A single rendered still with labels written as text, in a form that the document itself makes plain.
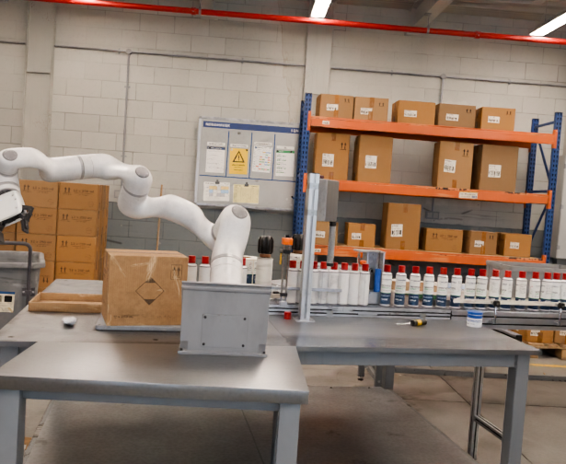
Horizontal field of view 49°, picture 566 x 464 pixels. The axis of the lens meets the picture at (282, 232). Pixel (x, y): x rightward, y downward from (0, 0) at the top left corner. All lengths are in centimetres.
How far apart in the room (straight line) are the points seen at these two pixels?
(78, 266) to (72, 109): 227
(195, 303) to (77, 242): 410
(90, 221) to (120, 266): 371
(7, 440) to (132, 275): 77
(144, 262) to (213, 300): 43
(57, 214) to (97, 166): 377
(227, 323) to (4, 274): 287
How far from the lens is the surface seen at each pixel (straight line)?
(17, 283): 480
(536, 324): 348
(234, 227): 234
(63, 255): 619
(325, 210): 280
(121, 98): 763
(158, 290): 247
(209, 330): 214
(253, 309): 213
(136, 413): 343
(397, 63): 776
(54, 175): 238
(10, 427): 200
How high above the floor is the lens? 137
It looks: 3 degrees down
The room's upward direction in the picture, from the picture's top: 4 degrees clockwise
